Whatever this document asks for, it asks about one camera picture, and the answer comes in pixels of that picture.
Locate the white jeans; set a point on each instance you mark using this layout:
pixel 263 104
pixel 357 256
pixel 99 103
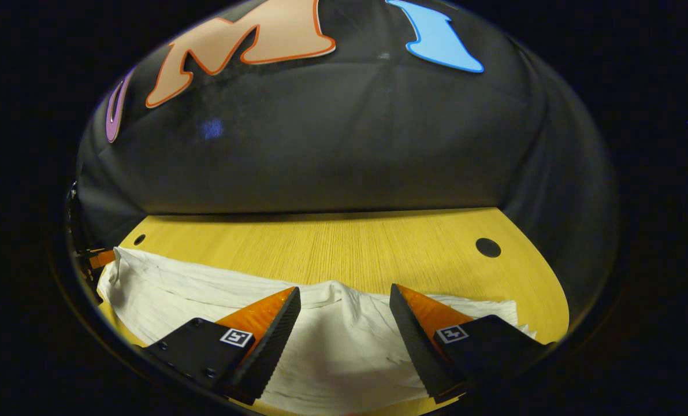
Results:
pixel 338 352

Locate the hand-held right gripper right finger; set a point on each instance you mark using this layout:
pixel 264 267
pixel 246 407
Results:
pixel 413 341

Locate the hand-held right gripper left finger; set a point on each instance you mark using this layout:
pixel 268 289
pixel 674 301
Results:
pixel 271 341

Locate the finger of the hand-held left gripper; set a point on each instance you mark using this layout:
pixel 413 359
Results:
pixel 102 259

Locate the black backdrop cloth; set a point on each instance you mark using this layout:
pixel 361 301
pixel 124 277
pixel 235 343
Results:
pixel 349 150

